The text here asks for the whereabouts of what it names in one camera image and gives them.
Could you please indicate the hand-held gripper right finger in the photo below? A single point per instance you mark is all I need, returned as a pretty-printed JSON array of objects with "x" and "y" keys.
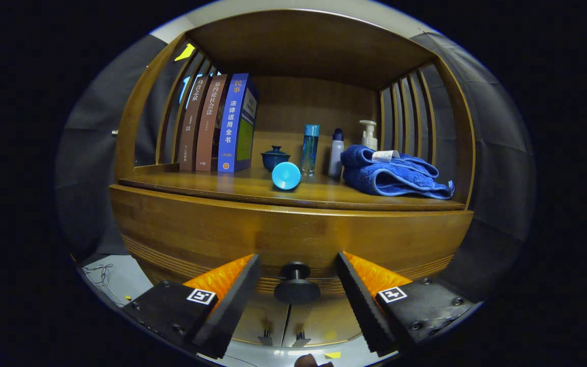
[{"x": 359, "y": 303}]

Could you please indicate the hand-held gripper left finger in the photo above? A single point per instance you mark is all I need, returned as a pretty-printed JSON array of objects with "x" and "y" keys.
[{"x": 232, "y": 303}]

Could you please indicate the wooden drawer with black knob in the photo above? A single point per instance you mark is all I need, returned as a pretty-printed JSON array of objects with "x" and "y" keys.
[{"x": 293, "y": 234}]

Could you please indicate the blue and white tube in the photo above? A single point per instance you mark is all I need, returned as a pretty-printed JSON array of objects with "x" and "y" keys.
[{"x": 286, "y": 176}]

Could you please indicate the wooden cabinet door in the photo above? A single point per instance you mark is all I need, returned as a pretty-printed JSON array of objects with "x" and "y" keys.
[
  {"x": 324, "y": 321},
  {"x": 268, "y": 321}
]

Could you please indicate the wooden countertop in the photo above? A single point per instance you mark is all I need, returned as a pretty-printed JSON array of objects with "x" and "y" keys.
[{"x": 252, "y": 186}]

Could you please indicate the wooden cabinet with hutch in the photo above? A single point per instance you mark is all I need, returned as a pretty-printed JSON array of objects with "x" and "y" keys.
[{"x": 314, "y": 46}]

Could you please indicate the yellow tape piece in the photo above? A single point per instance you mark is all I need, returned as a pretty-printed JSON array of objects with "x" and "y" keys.
[{"x": 332, "y": 355}]

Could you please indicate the blue folded towel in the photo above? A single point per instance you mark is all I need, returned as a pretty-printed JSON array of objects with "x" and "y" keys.
[{"x": 385, "y": 176}]

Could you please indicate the white bottle dark blue cap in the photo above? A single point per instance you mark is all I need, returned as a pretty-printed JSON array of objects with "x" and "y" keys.
[{"x": 336, "y": 158}]

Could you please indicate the dark blue lidded teacup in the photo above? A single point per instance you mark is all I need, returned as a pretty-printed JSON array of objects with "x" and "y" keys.
[{"x": 273, "y": 157}]

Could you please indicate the clear blue bottle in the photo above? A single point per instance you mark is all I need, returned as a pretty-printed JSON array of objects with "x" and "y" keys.
[{"x": 310, "y": 150}]

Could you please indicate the white pump bottle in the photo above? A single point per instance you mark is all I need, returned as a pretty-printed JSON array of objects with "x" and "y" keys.
[{"x": 369, "y": 137}]

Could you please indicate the blue book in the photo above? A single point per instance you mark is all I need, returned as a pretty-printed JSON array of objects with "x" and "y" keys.
[{"x": 230, "y": 127}]

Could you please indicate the reddish brown book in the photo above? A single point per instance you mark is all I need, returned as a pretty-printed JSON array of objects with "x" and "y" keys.
[{"x": 209, "y": 127}]

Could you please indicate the dark brown book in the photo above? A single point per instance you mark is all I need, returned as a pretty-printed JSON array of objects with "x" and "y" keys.
[{"x": 190, "y": 127}]

